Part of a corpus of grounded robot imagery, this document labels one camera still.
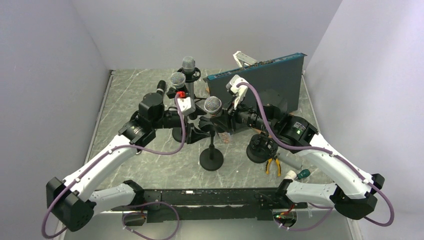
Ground left black mic stand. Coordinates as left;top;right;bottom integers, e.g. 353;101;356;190
171;127;186;143

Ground white bracket behind chassis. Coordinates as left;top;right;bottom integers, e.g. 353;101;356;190
232;51;258;70

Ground glitter handle microphone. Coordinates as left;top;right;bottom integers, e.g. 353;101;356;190
203;96;231;144

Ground shock mount mic stand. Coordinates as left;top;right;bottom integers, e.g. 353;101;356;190
246;134;279;164

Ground dark blue server chassis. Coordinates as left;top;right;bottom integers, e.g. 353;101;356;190
204;53;305;133

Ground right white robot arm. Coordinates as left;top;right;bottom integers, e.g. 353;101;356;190
204;96;385;220

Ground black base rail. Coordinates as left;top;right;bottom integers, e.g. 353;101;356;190
112;187;305;223

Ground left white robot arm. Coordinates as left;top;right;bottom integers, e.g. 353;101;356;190
41;90;197;239

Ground green handled screwdriver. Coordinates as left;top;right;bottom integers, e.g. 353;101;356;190
284;169;311;180

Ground back ring mic stand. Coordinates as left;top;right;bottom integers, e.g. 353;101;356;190
176;66;210;104

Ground black microphone on stand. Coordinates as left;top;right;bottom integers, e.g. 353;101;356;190
166;71;194;99

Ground yellow handled pliers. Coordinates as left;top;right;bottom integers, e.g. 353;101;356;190
265;155;283;177

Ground grey microphone on stand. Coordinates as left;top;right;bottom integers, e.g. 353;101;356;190
182;56;196;99

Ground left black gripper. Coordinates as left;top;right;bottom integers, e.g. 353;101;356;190
152;104;211;144

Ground black mic stand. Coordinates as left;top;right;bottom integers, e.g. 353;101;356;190
171;127;186;143
199;116;224;172

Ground black wireless microphone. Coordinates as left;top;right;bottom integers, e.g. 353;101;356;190
156;80;167;97

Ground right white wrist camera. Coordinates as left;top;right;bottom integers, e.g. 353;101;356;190
225;74;248;110

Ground middle black mic stand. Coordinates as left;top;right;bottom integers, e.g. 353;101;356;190
199;116;224;172

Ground grey cylinder tube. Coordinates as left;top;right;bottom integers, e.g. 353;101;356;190
278;154;303;170

